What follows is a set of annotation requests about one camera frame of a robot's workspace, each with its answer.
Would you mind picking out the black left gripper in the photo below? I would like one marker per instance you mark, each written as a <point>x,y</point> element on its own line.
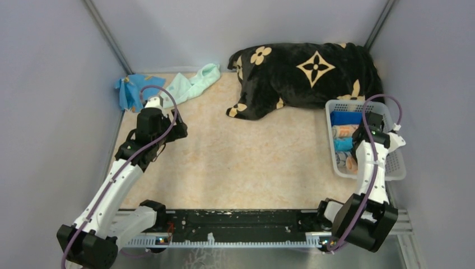
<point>178,131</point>

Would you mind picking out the mint green towel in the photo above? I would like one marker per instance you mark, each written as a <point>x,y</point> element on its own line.
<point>183,89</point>

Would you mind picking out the blue white patterned towel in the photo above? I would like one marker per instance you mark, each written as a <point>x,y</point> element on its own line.
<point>341,158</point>

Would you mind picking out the orange polka dot towel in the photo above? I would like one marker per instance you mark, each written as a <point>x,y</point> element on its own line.
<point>351,165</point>

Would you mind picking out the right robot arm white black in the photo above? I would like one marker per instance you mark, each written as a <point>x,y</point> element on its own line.
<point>367,217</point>

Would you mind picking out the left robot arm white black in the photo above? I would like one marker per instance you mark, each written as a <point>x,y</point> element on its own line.
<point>94,240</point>

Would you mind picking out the beige orange rolled towel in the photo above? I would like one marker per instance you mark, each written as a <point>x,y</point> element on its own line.
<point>344,131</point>

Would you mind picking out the dark blue rolled towel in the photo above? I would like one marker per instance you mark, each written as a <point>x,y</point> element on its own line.
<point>341,118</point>

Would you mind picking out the cyan rolled towel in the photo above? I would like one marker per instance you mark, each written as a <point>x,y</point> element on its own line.
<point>343,144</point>

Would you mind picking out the light blue crumpled cloth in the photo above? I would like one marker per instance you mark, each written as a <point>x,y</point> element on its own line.
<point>130,96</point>

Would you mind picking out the white plastic basket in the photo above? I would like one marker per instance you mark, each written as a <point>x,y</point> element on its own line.
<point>394,164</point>

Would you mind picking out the black beige flower blanket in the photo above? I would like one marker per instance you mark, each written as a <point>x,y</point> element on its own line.
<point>301,75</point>

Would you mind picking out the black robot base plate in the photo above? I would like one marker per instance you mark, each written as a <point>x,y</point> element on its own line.
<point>242,228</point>

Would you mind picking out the aluminium rail frame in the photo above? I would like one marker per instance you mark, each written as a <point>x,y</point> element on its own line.
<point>129,229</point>

